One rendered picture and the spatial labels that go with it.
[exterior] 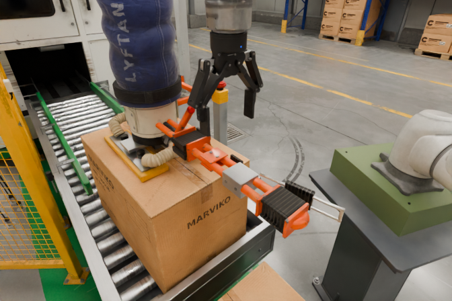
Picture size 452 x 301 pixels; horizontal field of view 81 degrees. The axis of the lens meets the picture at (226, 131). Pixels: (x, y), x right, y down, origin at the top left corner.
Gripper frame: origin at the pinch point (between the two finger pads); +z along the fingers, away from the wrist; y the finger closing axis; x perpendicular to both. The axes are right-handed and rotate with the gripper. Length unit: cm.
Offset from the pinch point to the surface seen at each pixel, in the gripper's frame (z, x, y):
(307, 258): 122, -5, -70
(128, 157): 24.8, -37.7, 14.0
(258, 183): 13.4, 10.1, -1.1
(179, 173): 27.3, -21.5, 3.0
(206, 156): 12.5, -6.3, 2.5
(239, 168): 12.4, 3.6, -0.8
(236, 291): 68, 4, -1
